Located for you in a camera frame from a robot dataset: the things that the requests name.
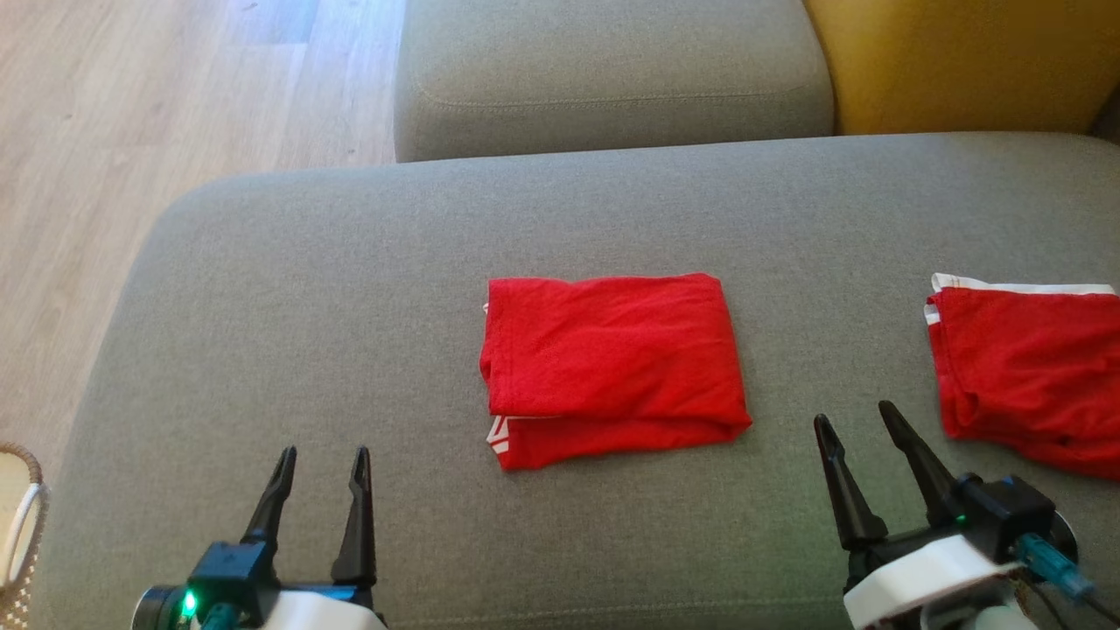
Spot large grey sofa chaise seat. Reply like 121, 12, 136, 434
31, 131, 1120, 630

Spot grey sofa seat cushion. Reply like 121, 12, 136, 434
393, 0, 837, 165

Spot red and white T-shirt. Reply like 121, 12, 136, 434
478, 272, 754, 473

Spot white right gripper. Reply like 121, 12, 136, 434
813, 400, 1025, 630

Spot wicker laundry basket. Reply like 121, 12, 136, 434
0, 441, 51, 630

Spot yellow sofa back cushion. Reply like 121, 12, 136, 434
802, 0, 1120, 137

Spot red shorts with white stripe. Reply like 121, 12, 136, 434
924, 272, 1120, 481

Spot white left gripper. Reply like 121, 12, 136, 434
241, 445, 389, 630

